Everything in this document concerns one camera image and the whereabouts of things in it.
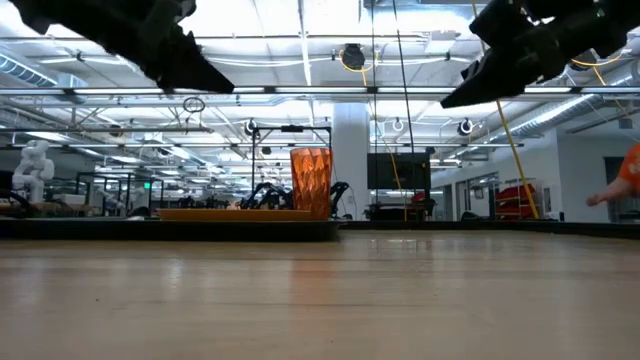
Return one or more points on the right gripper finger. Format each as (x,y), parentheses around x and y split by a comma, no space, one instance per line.
(490,80)

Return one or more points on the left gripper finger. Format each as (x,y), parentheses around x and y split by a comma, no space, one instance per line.
(195,75)

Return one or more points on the orange faceted plastic cup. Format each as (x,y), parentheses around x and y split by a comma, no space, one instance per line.
(311,185)

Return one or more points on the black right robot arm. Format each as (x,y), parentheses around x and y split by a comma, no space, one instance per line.
(600,25)

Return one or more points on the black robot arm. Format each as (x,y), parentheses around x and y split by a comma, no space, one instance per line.
(340,190)
(265,192)

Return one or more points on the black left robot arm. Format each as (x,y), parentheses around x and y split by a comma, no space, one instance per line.
(50,12)

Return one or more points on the small black hanging reel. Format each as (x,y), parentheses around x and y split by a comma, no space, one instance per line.
(465,127)
(250,127)

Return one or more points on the red storage bin shelf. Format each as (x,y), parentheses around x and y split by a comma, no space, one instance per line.
(515,192)

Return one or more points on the long white light bar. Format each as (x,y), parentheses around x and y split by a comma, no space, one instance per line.
(320,90)

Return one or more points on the black television screen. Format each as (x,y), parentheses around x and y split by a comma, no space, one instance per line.
(400,171)

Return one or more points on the person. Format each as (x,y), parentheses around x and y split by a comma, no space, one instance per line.
(631,170)

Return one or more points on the white square column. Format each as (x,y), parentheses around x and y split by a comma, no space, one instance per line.
(350,150)

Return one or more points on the white humanoid robot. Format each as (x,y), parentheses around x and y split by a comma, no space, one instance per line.
(32,170)

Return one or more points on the right arm's wrist camera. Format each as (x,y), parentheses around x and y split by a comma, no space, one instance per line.
(500,25)

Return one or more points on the silver ventilation duct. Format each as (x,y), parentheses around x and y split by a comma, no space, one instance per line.
(550,116)

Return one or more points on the black tube frame stand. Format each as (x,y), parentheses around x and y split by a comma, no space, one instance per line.
(292,128)

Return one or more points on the black table edge frame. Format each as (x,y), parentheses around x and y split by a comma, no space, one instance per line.
(500,227)

